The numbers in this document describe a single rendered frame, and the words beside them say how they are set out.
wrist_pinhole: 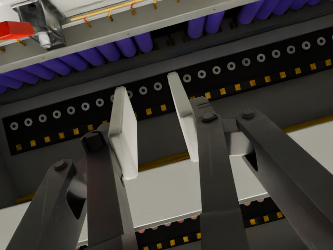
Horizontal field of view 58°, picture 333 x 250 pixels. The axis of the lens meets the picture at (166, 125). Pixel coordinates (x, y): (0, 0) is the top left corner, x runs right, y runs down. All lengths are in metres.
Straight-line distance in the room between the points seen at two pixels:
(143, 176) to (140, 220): 0.04
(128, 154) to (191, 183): 0.11
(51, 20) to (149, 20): 0.08
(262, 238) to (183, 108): 0.41
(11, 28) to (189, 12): 0.15
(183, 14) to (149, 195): 0.16
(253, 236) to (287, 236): 0.06
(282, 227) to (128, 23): 0.41
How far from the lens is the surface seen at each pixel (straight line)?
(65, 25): 0.29
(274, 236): 0.55
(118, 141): 0.16
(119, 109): 0.18
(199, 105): 0.17
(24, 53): 0.31
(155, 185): 0.26
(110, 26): 0.29
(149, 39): 0.34
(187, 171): 0.26
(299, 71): 0.44
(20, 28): 0.21
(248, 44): 0.43
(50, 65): 0.34
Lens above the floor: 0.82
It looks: 13 degrees up
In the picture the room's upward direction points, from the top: 164 degrees clockwise
